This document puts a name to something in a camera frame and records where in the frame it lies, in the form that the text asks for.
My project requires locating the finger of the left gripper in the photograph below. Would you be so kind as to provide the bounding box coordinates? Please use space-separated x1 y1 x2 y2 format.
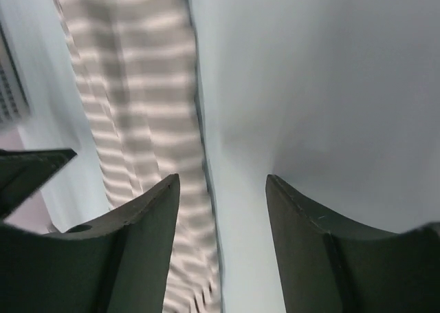
1 149 77 219

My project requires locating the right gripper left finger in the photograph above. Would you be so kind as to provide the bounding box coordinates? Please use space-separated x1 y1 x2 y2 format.
1 174 180 312

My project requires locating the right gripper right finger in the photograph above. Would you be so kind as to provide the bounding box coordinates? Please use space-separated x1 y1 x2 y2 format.
265 175 439 313

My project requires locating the white plastic basket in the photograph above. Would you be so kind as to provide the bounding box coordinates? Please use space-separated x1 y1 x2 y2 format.
1 24 32 131

